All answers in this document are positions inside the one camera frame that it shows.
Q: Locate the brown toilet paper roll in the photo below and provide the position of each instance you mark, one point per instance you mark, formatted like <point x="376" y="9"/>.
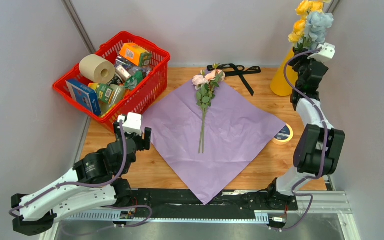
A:
<point x="97" y="69"/>

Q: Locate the purple wrapping paper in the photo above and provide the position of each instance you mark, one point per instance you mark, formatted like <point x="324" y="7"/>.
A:
<point x="208" y="152"/>

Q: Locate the clear plastic bottle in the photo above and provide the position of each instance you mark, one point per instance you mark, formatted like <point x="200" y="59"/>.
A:
<point x="118" y="95"/>

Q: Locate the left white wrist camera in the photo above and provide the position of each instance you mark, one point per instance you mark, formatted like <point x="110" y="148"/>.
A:
<point x="130" y="123"/>

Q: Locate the blue box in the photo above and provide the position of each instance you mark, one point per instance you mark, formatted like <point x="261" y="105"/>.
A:
<point x="84" y="95"/>

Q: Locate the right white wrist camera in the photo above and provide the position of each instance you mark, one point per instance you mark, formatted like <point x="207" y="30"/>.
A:
<point x="325" y="52"/>

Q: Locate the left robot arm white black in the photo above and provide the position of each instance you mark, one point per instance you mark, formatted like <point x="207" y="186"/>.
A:
<point x="93" y="182"/>

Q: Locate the yellow tape roll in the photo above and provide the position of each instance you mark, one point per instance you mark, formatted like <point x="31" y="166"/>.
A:
<point x="284" y="136"/>

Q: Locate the green yellow packet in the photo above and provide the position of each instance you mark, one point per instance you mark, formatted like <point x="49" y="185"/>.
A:
<point x="103" y="91"/>

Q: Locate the green snack bag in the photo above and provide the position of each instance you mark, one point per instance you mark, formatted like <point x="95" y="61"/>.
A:
<point x="132" y="82"/>

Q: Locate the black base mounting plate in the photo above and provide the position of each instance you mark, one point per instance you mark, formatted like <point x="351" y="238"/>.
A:
<point x="228" y="204"/>

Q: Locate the pink artificial flower stem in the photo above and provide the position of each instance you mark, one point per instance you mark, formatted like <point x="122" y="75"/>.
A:
<point x="203" y="100"/>

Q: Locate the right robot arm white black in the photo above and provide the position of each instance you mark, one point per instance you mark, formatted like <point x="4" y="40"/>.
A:
<point x="319" y="148"/>

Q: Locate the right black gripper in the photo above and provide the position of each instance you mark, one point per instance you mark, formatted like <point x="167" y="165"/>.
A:
<point x="302" y="59"/>

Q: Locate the silver wrapped package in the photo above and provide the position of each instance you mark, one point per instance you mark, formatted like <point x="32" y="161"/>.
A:
<point x="126" y="69"/>

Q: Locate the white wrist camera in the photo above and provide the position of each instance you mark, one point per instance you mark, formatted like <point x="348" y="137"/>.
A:
<point x="130" y="123"/>
<point x="325" y="52"/>

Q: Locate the aluminium frame rail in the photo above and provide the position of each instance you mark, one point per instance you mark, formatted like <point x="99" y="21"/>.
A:
<point x="316" y="202"/>

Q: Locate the orange green box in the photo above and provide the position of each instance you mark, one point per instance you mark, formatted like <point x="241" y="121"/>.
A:
<point x="136" y="54"/>

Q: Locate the yellow artificial flower stem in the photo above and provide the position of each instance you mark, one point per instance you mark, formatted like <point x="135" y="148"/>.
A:
<point x="303" y="10"/>

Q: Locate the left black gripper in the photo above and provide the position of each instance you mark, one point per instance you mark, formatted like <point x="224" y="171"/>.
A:
<point x="145" y="143"/>

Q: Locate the black ribbon gold lettering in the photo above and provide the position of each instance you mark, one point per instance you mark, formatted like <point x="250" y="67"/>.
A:
<point x="232" y="70"/>

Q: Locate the blue artificial flower stem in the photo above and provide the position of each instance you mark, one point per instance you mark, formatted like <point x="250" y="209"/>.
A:
<point x="315" y="30"/>

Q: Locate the yellow cylindrical vase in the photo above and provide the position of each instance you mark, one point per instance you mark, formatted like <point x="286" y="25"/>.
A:
<point x="279" y="85"/>

